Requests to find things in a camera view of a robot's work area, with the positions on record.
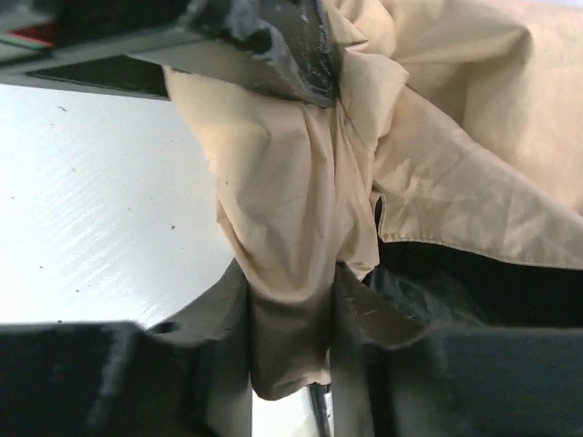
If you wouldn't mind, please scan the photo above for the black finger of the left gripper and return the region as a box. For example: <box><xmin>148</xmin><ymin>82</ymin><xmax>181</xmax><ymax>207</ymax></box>
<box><xmin>1</xmin><ymin>0</ymin><xmax>338</xmax><ymax>107</ymax></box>

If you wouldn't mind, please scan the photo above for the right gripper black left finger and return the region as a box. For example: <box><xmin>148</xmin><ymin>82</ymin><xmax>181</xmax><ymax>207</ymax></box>
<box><xmin>1</xmin><ymin>263</ymin><xmax>251</xmax><ymax>436</ymax></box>

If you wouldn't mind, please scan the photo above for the beige folding umbrella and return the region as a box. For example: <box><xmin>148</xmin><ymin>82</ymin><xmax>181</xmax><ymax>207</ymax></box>
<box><xmin>163</xmin><ymin>1</ymin><xmax>582</xmax><ymax>401</ymax></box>

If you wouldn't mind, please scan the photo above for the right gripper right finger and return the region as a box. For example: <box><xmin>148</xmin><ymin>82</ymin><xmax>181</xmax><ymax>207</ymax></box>
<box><xmin>330</xmin><ymin>266</ymin><xmax>582</xmax><ymax>436</ymax></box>

